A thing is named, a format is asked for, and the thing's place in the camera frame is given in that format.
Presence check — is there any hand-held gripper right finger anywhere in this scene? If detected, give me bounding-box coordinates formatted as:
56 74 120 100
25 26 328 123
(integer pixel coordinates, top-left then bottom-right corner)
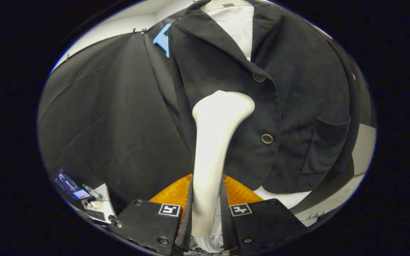
221 174 307 256

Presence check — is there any white garment steamer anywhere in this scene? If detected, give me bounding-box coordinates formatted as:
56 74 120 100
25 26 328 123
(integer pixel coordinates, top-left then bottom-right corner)
192 90 255 251

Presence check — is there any white shirt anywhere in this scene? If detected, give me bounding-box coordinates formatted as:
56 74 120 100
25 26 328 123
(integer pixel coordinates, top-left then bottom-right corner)
207 5 313 209

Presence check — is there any small white table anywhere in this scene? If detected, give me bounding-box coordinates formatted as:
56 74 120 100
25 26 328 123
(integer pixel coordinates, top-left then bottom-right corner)
82 183 117 225

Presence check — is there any clear plastic bottle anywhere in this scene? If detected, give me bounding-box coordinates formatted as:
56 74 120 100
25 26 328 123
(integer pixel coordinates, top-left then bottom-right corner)
82 183 103 200

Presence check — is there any black suit jacket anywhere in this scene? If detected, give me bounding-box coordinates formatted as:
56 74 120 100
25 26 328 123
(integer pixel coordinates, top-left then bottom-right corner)
168 0 356 194

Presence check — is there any black backdrop cloth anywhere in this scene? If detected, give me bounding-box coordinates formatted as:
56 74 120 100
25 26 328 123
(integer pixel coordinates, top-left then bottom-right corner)
37 21 373 217

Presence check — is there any cream clothes hanger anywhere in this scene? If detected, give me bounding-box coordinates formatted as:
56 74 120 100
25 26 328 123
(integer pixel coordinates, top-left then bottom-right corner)
201 0 252 13

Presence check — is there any grey cabinet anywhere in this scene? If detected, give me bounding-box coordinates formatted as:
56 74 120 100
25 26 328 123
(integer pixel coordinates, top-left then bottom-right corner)
294 123 377 227

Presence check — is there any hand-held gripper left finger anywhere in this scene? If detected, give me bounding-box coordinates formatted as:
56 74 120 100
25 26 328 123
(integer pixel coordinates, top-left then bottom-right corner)
107 174 193 256

